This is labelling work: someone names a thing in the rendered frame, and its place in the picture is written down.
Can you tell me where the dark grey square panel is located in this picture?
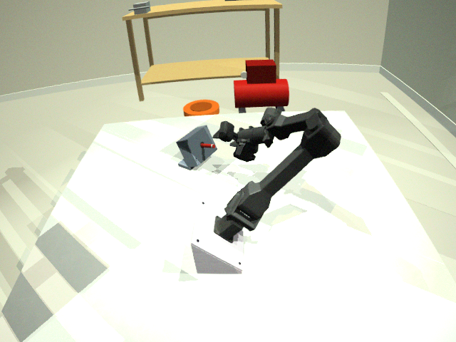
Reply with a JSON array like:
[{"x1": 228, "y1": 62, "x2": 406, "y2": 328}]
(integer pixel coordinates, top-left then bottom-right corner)
[{"x1": 176, "y1": 125, "x2": 217, "y2": 170}]

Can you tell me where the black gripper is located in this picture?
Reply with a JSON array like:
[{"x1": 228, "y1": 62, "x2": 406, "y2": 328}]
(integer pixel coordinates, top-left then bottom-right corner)
[{"x1": 212, "y1": 121, "x2": 259, "y2": 154}]

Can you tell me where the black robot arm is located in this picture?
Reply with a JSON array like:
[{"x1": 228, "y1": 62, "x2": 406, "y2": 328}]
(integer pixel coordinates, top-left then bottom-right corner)
[{"x1": 213, "y1": 107, "x2": 341, "y2": 243}]

